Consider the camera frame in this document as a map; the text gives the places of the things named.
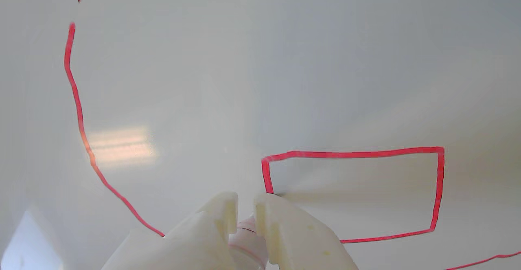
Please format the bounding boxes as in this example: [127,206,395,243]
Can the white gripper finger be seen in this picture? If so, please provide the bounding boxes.
[253,193,359,270]
[102,192,239,270]

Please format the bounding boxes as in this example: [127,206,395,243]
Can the white whiteboard with metal frame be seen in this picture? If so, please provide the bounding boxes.
[0,0,521,270]

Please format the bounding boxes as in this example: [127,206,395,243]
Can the red whiteboard marker pen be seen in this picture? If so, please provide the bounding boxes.
[228,215,269,270]

